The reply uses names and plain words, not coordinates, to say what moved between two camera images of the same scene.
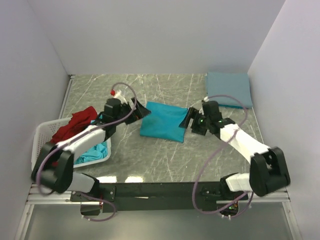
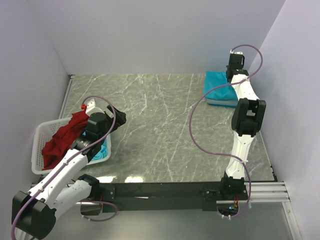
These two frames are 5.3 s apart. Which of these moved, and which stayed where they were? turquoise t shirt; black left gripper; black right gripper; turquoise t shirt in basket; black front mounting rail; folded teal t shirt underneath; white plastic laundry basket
Moved: black right gripper; black left gripper; turquoise t shirt
Stayed: black front mounting rail; white plastic laundry basket; turquoise t shirt in basket; folded teal t shirt underneath
